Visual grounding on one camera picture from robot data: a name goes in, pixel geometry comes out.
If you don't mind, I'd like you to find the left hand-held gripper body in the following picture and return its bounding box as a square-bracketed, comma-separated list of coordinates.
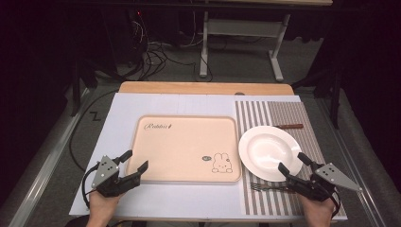
[90, 154, 141, 199]

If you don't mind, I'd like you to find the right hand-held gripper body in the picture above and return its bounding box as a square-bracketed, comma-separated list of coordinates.
[285, 163, 363, 202]

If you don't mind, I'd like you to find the silver metal fork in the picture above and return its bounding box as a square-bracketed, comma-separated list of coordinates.
[250, 182, 296, 194]

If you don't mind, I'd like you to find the white deep plate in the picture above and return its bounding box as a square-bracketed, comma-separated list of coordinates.
[237, 125, 305, 183]

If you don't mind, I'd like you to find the knife with brown wooden handle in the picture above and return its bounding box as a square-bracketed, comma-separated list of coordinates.
[273, 123, 305, 131]

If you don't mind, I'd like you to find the beige tray with rabbit print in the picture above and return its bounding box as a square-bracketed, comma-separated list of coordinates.
[126, 114, 243, 183]

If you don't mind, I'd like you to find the person's right hand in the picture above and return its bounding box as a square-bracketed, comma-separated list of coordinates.
[297, 194, 337, 227]

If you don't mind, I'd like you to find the grey striped placemat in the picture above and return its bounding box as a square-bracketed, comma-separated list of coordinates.
[235, 100, 329, 217]

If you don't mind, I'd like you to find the white board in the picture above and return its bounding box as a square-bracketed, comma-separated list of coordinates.
[68, 92, 348, 221]

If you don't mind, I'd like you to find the black stand leg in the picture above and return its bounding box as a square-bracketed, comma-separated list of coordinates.
[69, 60, 99, 117]
[291, 67, 344, 131]

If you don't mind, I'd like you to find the wooden table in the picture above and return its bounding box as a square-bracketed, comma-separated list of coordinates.
[118, 80, 295, 96]

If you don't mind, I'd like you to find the grey metal floor rail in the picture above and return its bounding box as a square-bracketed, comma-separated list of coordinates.
[315, 97, 389, 227]
[8, 88, 91, 227]

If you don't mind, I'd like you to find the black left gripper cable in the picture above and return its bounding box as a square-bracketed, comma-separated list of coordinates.
[80, 163, 99, 210]

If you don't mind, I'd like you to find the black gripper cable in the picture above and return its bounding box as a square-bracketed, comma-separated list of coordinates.
[80, 163, 99, 210]
[329, 188, 342, 219]

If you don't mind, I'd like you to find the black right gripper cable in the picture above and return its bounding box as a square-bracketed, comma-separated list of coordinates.
[329, 188, 342, 219]

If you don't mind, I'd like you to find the long black floor cable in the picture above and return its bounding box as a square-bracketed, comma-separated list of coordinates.
[69, 89, 119, 173]

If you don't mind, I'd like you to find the bundle of tangled cables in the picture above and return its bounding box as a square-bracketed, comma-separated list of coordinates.
[126, 10, 198, 81]

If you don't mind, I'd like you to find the white metal stand frame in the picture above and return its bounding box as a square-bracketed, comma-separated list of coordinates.
[199, 10, 291, 83]

